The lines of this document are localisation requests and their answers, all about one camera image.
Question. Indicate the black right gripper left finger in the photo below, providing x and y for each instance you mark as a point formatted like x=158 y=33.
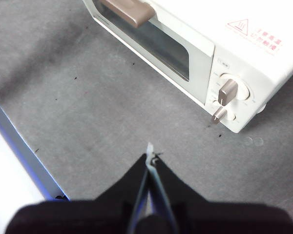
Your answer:
x=88 y=217

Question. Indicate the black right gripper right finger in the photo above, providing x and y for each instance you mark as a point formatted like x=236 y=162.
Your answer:
x=222 y=219

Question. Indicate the white Toshiba toaster oven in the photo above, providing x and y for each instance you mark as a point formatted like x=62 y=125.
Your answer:
x=258 y=24

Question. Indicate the beige timer knob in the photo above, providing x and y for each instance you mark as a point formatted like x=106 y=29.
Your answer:
x=219 y=115

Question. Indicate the beige temperature knob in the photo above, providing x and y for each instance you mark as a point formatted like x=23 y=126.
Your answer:
x=228 y=91

